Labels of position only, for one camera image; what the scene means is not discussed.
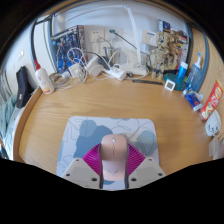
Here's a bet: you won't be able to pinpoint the blue tube white cap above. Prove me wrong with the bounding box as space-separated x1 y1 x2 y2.
176 61 189 80

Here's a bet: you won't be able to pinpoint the white desk lamp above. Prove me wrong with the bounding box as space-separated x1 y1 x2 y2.
54 3 149 77

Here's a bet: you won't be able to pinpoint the blue tissue pack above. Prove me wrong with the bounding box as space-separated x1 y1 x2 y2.
182 89 204 112

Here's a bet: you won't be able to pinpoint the clear plastic cup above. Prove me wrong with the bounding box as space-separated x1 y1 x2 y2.
208 134 221 159

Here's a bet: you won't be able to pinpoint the metal cup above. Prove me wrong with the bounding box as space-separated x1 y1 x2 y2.
103 45 121 66

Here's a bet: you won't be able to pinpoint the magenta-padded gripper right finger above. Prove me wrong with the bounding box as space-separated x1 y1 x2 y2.
125 143 167 190

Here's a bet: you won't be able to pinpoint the grey metal frame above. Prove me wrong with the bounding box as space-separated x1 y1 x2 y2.
30 13 210 94

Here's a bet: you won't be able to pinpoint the black ruler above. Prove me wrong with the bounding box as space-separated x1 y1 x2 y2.
131 78 164 86

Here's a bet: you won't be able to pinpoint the colourful model kit box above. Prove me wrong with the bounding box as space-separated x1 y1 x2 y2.
158 19 190 73

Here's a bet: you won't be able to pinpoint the pink computer mouse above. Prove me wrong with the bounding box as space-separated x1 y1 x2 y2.
99 134 128 183

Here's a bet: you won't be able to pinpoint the white charger block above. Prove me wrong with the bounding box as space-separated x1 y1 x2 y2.
85 54 104 78
68 63 83 80

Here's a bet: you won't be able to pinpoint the white mug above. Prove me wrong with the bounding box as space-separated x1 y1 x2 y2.
204 109 222 138

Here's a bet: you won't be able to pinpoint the white bottle red cap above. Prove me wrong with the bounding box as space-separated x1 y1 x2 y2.
32 59 56 95

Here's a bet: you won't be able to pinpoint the white blue-print mouse pad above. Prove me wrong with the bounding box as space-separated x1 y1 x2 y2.
55 115 160 191

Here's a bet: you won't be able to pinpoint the blue model kit box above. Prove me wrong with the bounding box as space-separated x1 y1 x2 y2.
50 25 87 74

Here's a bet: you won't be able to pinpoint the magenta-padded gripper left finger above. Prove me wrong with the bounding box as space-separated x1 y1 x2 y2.
61 143 103 190

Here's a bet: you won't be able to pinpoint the small white square clock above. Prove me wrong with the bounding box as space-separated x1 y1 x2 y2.
164 78 176 92

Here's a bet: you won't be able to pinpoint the red chips can yellow lid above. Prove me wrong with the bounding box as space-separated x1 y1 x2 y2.
198 79 224 122

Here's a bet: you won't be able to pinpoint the teal blanket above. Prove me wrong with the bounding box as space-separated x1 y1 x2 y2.
0 94 18 141

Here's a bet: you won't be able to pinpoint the white cables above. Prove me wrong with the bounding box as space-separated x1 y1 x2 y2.
49 46 113 91

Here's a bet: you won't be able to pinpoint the tan robot model figure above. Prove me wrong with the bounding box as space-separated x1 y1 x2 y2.
146 31 168 80

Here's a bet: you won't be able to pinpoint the black bag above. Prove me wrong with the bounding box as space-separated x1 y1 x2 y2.
15 65 35 109

